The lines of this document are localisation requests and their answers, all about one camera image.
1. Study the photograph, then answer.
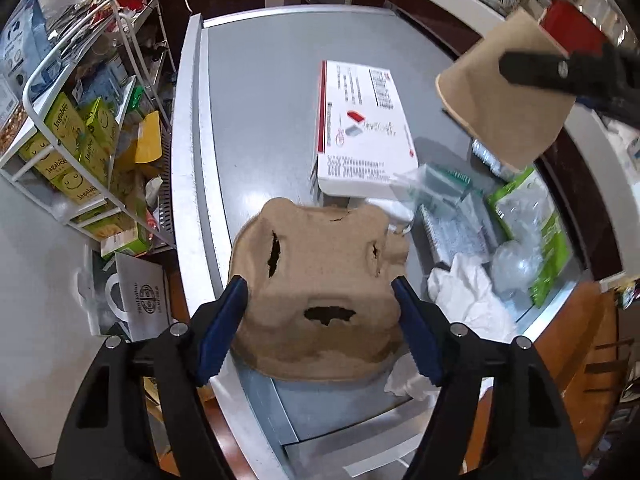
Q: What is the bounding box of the white logo paper bag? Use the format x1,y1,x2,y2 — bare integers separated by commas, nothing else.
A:
75,249,171,341

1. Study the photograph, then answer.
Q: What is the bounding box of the white wire rack cart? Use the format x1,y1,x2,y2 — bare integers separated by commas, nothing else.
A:
1,0,176,256

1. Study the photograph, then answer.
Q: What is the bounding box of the brown paper cup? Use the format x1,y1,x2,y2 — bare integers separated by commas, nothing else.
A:
435,10,575,171

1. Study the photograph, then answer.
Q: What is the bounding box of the white tissue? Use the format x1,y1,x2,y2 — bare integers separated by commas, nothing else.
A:
384,254,516,401

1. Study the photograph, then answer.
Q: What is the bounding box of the blue white package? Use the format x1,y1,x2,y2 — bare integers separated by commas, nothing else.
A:
1,0,51,99

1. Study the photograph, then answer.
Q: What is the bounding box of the clear green zip bag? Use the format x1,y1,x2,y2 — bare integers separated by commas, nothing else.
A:
390,164,499,266

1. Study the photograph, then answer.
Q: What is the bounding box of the green white snack bag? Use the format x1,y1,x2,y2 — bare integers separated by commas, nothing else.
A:
487,167,570,307

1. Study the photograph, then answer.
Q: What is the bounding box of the yellow green Jagabee box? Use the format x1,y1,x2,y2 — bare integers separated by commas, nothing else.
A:
44,92,85,157

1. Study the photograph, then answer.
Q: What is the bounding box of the white red medicine box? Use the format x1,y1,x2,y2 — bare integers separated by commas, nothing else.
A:
314,60,419,200

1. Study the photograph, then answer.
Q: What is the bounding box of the clear plastic bag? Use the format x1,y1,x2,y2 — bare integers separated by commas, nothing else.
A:
489,240,544,298

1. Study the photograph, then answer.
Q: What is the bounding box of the red pot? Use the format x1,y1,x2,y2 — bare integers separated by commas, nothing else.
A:
539,0,610,55

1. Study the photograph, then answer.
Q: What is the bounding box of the brown pulp cup carrier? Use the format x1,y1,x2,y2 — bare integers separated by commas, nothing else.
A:
229,198,409,382

